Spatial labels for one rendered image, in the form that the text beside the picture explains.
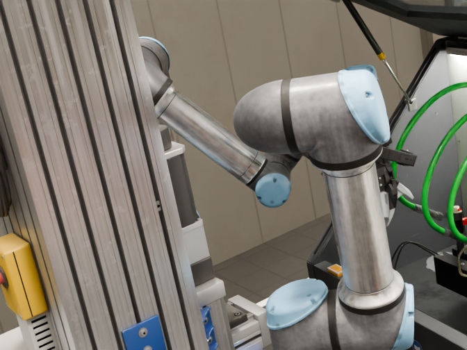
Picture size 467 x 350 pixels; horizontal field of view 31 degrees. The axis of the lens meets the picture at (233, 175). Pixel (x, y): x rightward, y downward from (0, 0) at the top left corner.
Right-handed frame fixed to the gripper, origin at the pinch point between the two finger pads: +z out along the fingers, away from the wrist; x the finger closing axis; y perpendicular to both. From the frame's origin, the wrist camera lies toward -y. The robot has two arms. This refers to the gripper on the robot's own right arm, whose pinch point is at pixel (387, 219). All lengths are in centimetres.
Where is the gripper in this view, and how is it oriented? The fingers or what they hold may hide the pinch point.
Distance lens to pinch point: 190.6
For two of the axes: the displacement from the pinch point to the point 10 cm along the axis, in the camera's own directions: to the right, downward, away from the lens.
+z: 1.9, 9.3, 3.2
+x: 4.5, 2.1, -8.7
